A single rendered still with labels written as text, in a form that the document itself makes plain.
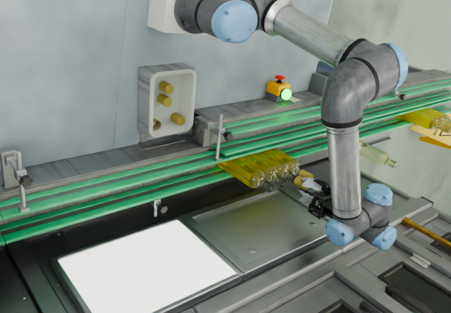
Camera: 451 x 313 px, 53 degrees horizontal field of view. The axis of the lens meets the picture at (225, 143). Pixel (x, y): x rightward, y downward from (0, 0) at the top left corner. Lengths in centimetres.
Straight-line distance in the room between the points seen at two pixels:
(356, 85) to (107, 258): 83
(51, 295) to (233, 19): 88
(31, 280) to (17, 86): 53
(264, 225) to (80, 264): 61
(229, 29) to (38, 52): 54
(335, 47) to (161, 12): 54
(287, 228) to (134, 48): 78
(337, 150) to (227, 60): 74
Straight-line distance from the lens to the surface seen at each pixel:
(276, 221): 159
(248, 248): 145
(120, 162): 148
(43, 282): 137
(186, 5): 139
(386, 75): 113
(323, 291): 142
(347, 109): 106
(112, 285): 129
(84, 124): 150
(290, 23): 129
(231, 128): 160
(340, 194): 119
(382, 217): 134
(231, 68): 175
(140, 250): 140
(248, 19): 130
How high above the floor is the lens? 204
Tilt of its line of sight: 44 degrees down
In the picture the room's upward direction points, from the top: 121 degrees clockwise
